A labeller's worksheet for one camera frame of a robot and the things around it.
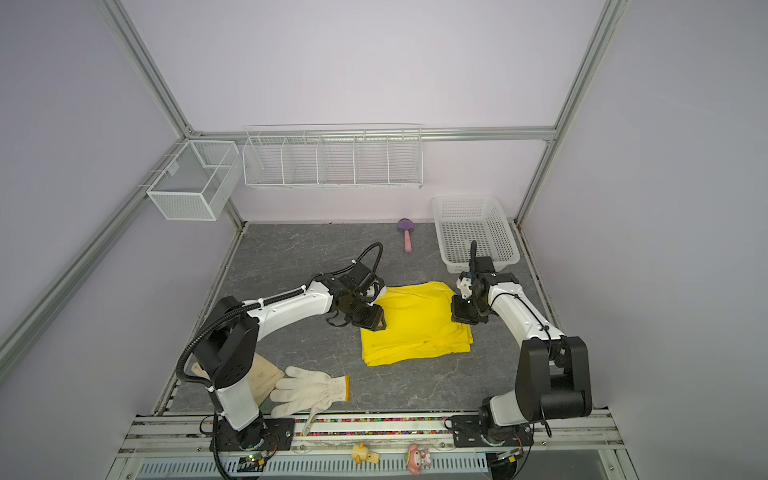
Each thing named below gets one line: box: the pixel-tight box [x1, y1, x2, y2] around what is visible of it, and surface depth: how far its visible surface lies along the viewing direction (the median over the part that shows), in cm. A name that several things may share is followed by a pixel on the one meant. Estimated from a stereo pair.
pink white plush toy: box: [404, 444, 432, 476], surface depth 69 cm
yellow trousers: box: [360, 280, 474, 367], surface depth 89 cm
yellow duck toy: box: [351, 442, 380, 465], surface depth 69 cm
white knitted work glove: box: [270, 366, 350, 435], surface depth 82 cm
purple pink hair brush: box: [398, 218, 415, 253], surface depth 118 cm
